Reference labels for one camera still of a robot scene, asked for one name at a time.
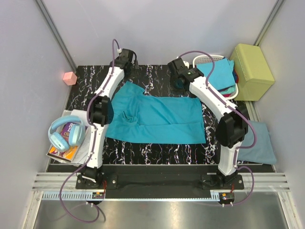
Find teal t shirt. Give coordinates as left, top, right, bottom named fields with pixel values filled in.
left=106, top=82, right=206, bottom=145

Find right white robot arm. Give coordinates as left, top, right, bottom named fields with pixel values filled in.
left=167, top=58, right=249, bottom=189

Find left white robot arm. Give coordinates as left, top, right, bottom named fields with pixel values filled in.
left=76, top=49, right=138, bottom=189

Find stack of papers and books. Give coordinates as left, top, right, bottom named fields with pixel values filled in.
left=46, top=110, right=91, bottom=164

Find white perforated laundry basket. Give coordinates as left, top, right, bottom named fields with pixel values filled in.
left=193, top=55, right=231, bottom=100

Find light blue shirt in basket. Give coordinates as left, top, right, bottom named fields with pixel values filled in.
left=208, top=58, right=235, bottom=91

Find red shirt in basket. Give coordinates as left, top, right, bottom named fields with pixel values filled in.
left=219, top=71, right=239, bottom=99

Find pink cube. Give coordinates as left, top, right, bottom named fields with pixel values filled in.
left=62, top=72, right=78, bottom=86

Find green storage box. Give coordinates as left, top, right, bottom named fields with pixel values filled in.
left=230, top=43, right=275, bottom=101

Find light blue headphones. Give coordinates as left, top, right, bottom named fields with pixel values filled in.
left=48, top=115, right=86, bottom=152

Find folded grey-blue t shirt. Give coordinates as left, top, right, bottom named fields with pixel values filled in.
left=238, top=121, right=277, bottom=165

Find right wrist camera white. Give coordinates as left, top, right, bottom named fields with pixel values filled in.
left=177, top=57, right=190, bottom=69

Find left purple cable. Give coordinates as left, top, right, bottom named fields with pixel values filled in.
left=58, top=39, right=122, bottom=223

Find purple cable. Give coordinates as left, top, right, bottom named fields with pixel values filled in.
left=58, top=39, right=122, bottom=223
left=177, top=50, right=257, bottom=206

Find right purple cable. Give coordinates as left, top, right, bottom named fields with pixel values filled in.
left=177, top=50, right=257, bottom=206

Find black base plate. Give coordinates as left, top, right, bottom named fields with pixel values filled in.
left=76, top=165, right=244, bottom=190

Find aluminium rail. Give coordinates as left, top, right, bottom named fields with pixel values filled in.
left=32, top=173, right=289, bottom=191

